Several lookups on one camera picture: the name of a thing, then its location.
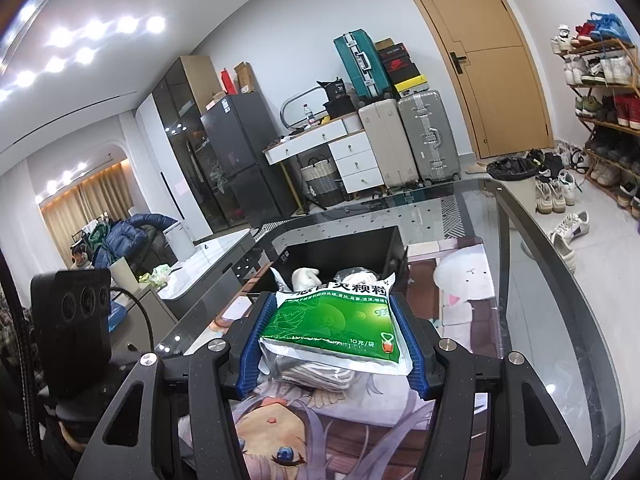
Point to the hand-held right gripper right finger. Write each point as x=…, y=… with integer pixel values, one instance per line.
x=417, y=355

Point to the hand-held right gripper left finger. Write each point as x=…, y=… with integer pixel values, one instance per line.
x=250, y=355

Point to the green medicine packet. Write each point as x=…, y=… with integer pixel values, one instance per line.
x=330, y=325

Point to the white plush toy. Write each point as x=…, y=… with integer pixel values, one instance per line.
x=305, y=277

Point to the black cardboard box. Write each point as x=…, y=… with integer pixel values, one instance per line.
x=340, y=250

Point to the printed desk mat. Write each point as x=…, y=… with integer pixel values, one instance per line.
x=465, y=310

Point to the green white plastic bag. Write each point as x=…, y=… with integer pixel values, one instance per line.
x=156, y=276

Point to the blue puffer jacket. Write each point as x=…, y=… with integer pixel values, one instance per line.
x=135, y=232

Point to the beige curtains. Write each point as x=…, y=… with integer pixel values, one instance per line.
x=90, y=200

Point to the white container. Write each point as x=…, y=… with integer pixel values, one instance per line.
x=178, y=242

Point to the wicker basket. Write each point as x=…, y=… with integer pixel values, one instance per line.
x=320, y=180

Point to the white sneaker dark stripe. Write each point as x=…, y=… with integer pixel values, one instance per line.
x=567, y=240

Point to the dark grey refrigerator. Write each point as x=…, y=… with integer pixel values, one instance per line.
x=245, y=160

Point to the white dresser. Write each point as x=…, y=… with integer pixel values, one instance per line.
x=355, y=160

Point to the white sneaker pair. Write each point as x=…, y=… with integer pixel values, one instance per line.
x=555, y=195

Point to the beige suitcase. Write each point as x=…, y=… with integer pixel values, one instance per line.
x=387, y=145

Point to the dark glass cabinet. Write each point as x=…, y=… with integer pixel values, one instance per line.
x=185, y=150

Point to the silver suitcase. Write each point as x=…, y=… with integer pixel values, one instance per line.
x=430, y=135

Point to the pile of dark shoes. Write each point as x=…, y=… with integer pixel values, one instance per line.
x=550, y=160

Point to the clear water bottle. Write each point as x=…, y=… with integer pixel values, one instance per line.
x=308, y=116

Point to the yellow black box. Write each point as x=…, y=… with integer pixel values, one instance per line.
x=410, y=86

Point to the black bag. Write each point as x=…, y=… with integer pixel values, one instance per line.
x=337, y=97

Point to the tall cardboard box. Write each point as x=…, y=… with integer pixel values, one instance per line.
x=245, y=77

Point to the black shoe box red logo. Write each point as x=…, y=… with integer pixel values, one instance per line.
x=398, y=65

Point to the teal suitcase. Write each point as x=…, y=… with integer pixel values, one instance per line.
x=357, y=65

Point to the wooden shoe rack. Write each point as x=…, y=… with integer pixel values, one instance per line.
x=612, y=125

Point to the wooden door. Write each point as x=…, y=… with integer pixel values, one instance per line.
x=480, y=60

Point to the rows of shoes on rack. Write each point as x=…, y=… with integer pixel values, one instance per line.
x=600, y=70

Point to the blue mesh bag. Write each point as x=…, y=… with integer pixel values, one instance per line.
x=607, y=25

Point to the oval metal frame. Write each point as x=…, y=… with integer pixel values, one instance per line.
x=286, y=107

